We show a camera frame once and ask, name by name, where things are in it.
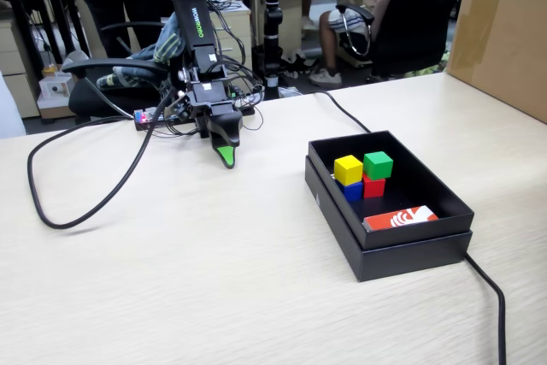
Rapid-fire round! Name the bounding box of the black mesh office chair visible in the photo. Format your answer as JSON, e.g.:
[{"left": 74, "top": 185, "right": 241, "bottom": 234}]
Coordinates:
[{"left": 335, "top": 0, "right": 468, "bottom": 84}]

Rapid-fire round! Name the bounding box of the black office chair with clothes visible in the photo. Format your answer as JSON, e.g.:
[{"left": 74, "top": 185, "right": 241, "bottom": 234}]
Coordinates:
[{"left": 62, "top": 21, "right": 183, "bottom": 123}]

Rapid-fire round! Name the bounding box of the black cardboard box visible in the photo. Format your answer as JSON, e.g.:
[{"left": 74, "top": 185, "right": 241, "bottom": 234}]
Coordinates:
[
  {"left": 307, "top": 128, "right": 476, "bottom": 250},
  {"left": 304, "top": 155, "right": 473, "bottom": 283}
]

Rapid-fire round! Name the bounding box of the beige cabinet with wires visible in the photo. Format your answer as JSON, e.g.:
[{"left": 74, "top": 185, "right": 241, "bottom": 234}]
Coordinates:
[{"left": 204, "top": 0, "right": 254, "bottom": 68}]

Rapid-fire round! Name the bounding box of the red wooden cube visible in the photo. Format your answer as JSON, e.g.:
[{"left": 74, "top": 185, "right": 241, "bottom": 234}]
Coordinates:
[{"left": 362, "top": 174, "right": 387, "bottom": 199}]

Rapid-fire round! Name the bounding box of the black ringed pole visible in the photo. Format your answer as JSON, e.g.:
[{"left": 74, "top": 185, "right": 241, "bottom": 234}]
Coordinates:
[{"left": 261, "top": 0, "right": 286, "bottom": 102}]

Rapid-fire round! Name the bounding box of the small white box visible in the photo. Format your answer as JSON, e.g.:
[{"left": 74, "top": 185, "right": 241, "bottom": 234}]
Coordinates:
[{"left": 37, "top": 73, "right": 74, "bottom": 121}]

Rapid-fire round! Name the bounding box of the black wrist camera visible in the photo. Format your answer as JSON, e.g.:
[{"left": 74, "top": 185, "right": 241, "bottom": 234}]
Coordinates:
[{"left": 164, "top": 91, "right": 194, "bottom": 123}]

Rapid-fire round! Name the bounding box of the yellow wooden cube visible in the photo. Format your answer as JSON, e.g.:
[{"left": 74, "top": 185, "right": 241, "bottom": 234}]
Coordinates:
[{"left": 333, "top": 154, "right": 364, "bottom": 185}]

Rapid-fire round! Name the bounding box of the striped cloth bundle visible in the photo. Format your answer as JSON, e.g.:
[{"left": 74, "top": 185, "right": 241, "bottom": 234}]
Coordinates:
[{"left": 96, "top": 12, "right": 188, "bottom": 91}]

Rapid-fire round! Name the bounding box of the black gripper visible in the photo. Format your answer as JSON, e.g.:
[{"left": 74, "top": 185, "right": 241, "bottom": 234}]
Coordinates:
[{"left": 187, "top": 80, "right": 244, "bottom": 170}]

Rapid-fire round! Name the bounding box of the beige drawer cabinet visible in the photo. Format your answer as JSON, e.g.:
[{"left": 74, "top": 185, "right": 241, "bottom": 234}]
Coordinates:
[{"left": 0, "top": 9, "right": 43, "bottom": 121}]

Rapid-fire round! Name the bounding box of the seated person in shorts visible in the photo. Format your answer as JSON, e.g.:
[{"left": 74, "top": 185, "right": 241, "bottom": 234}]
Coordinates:
[{"left": 300, "top": 0, "right": 407, "bottom": 88}]

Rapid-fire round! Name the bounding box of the red and white card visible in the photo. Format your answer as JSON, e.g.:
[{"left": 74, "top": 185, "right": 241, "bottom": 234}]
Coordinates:
[{"left": 362, "top": 205, "right": 440, "bottom": 233}]

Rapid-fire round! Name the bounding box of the thick black looped cable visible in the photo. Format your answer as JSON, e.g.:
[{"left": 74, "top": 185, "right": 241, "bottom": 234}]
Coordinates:
[{"left": 26, "top": 86, "right": 177, "bottom": 230}]

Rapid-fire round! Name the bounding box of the blue wooden cube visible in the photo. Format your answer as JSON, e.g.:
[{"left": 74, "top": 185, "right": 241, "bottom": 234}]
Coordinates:
[{"left": 335, "top": 180, "right": 364, "bottom": 203}]

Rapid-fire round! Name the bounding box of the large brown cardboard box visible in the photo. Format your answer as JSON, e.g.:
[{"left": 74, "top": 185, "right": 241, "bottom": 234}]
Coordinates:
[{"left": 444, "top": 0, "right": 547, "bottom": 125}]

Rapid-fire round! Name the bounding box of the green wooden cube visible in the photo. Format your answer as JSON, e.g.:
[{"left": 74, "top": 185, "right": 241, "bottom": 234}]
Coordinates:
[{"left": 362, "top": 150, "right": 394, "bottom": 181}]

